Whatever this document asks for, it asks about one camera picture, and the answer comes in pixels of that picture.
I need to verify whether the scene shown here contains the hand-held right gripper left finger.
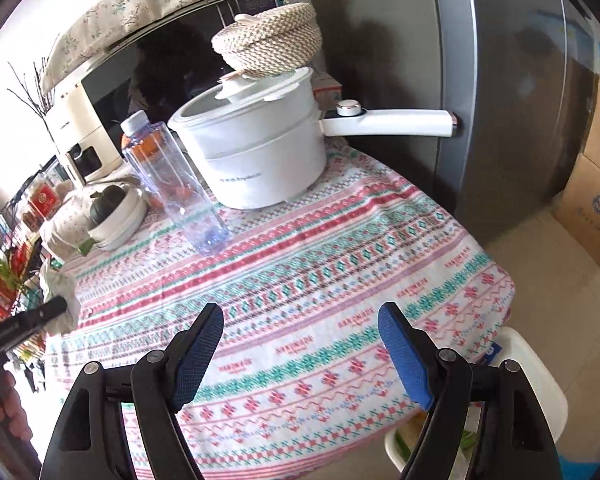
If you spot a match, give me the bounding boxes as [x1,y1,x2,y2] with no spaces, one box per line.
[39,302,226,480]

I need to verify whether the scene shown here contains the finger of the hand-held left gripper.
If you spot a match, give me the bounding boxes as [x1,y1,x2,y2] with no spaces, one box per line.
[10,296,68,333]

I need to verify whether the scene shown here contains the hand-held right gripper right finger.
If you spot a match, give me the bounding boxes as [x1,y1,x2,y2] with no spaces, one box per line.
[377,301,563,480]

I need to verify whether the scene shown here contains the white paper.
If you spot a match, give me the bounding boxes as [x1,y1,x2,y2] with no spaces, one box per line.
[42,260,81,336]

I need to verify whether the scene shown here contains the green snack packet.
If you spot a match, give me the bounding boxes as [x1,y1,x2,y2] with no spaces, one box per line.
[397,410,480,466]

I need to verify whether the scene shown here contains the white plastic bin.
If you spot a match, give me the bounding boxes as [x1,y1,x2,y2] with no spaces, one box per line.
[384,327,568,480]

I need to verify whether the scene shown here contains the person's left hand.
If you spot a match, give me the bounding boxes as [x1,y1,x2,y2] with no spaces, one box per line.
[0,370,33,441]

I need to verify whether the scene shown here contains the green plant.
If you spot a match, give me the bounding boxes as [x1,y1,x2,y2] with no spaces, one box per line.
[0,240,36,301]

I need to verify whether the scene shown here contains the white plastic bag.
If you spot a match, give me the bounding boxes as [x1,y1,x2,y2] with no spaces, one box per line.
[39,190,98,261]

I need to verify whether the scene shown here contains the storage rack with goods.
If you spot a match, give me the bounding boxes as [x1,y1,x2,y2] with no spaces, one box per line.
[0,155,61,361]

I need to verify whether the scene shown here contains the red box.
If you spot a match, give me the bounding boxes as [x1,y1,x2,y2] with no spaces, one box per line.
[27,182,61,218]

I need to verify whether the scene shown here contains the white bowl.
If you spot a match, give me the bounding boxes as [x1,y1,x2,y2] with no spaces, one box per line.
[87,182,148,253]

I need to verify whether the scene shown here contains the dark green squash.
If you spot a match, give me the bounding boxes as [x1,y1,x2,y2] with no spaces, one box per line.
[89,185,127,227]

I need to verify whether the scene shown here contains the patterned tablecloth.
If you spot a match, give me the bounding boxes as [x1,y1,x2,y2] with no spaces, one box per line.
[42,137,516,480]

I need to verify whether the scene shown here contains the clear plastic bottle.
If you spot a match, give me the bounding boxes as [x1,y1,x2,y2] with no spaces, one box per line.
[120,110,231,256]

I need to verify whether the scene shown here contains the white kitchen appliance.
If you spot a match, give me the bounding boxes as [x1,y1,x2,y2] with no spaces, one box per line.
[45,80,126,186]

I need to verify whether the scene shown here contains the orange fruit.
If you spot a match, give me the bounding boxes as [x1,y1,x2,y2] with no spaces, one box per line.
[122,132,173,161]

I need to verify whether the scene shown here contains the dry twigs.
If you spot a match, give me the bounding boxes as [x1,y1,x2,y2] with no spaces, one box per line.
[7,57,56,126]

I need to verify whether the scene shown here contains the white electric pot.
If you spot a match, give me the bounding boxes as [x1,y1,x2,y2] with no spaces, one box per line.
[167,65,463,211]

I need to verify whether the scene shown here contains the low cardboard box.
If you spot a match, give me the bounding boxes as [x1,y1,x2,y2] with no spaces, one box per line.
[552,152,600,267]

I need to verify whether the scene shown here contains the grey refrigerator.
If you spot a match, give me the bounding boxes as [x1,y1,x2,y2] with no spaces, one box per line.
[300,0,600,246]

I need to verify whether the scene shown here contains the orange white carton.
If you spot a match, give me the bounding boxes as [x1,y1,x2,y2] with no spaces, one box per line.
[310,72,343,111]

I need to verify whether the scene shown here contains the black microwave oven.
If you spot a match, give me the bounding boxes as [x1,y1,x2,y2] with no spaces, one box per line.
[80,0,281,161]

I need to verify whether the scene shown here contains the floral cloth cover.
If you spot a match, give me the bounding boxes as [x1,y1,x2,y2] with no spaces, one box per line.
[40,0,316,93]

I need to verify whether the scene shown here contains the woven rope basket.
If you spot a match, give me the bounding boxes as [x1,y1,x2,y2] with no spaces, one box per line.
[211,2,323,78]

